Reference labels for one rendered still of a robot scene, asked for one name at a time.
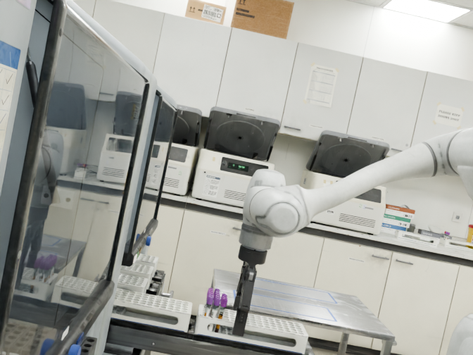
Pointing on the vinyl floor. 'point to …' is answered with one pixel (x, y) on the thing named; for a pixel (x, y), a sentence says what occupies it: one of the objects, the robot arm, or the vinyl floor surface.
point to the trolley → (308, 308)
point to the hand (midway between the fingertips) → (238, 320)
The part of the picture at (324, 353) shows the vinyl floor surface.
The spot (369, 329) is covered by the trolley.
